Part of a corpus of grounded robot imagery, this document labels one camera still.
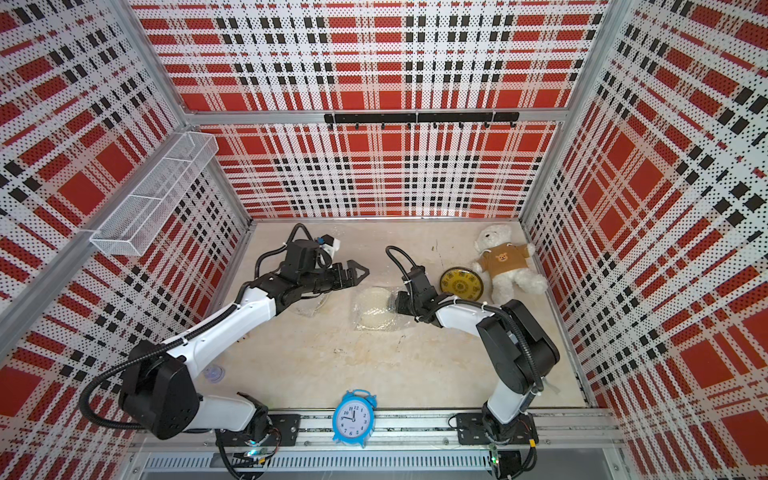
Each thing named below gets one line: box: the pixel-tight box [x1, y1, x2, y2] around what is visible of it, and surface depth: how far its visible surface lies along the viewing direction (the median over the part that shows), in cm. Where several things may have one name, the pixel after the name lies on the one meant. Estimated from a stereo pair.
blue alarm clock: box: [332, 389, 377, 448], surface depth 75 cm
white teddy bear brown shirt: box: [472, 224, 548, 305], surface depth 100 cm
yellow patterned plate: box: [439, 266, 484, 301], surface depth 104 cm
